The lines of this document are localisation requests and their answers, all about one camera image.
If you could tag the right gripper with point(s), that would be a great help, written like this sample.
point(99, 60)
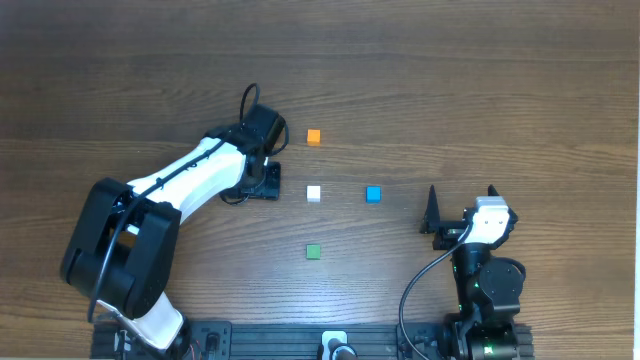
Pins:
point(447, 235)

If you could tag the blue cube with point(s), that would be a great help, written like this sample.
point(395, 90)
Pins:
point(373, 194)

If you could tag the green cube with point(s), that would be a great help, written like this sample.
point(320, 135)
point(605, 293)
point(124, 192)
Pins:
point(313, 251)

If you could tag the orange cube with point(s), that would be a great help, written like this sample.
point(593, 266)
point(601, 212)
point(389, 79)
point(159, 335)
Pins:
point(313, 137)

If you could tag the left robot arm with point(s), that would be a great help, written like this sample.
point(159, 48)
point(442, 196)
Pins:
point(200, 177)

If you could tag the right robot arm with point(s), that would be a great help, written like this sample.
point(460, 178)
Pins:
point(492, 285)

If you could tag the white cube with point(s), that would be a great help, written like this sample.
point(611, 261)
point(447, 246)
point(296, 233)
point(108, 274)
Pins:
point(313, 193)

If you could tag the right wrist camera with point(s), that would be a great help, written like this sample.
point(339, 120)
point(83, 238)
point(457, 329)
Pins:
point(490, 217)

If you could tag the mounting rail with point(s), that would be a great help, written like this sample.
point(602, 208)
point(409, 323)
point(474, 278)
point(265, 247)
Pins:
point(285, 342)

